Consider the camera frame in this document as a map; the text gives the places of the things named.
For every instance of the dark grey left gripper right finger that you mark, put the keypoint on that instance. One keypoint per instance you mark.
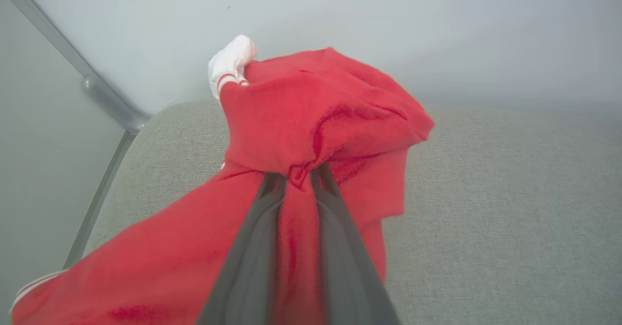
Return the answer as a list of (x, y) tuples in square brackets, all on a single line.
[(347, 276)]

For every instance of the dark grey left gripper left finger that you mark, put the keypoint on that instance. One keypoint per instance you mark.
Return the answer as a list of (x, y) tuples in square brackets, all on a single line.
[(252, 257)]

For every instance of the red white-sleeved t-shirt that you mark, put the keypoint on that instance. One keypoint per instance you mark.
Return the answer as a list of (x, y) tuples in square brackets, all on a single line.
[(316, 106)]

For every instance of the grey fabric sofa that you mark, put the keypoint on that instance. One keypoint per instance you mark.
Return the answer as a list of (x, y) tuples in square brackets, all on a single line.
[(486, 218)]

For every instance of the grey metal frame rail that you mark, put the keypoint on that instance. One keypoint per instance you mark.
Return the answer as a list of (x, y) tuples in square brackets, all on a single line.
[(104, 94)]

